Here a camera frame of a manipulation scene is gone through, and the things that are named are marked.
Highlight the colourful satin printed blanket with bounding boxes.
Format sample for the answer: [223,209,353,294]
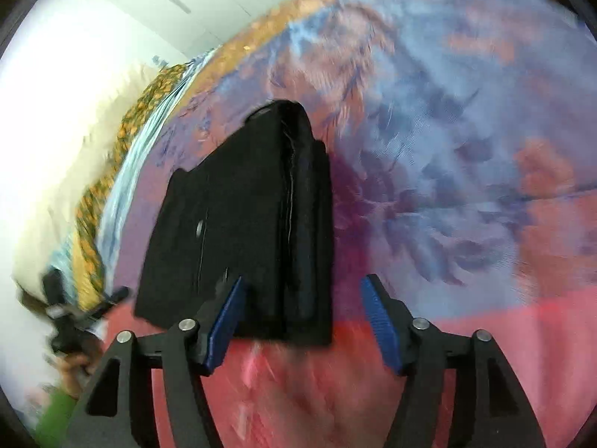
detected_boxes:
[96,0,597,448]

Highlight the person's left hand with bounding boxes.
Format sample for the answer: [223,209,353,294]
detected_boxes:
[58,352,96,395]

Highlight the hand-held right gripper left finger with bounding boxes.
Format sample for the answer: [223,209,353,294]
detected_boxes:
[68,275,247,448]

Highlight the black pants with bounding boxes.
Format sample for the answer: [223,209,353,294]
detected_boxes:
[134,99,335,348]

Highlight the person's left forearm green sleeve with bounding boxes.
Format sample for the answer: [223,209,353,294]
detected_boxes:
[35,387,81,446]

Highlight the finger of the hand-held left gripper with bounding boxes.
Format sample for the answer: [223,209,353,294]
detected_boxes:
[79,286,130,325]

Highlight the yellow floral cloth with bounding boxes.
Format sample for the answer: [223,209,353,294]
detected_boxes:
[72,63,190,311]

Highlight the cream pillow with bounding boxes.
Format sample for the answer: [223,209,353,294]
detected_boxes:
[12,63,154,285]

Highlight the white wardrobe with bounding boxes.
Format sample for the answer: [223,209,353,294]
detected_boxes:
[86,0,388,52]

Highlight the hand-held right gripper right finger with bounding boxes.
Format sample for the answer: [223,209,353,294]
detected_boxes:
[360,274,547,448]

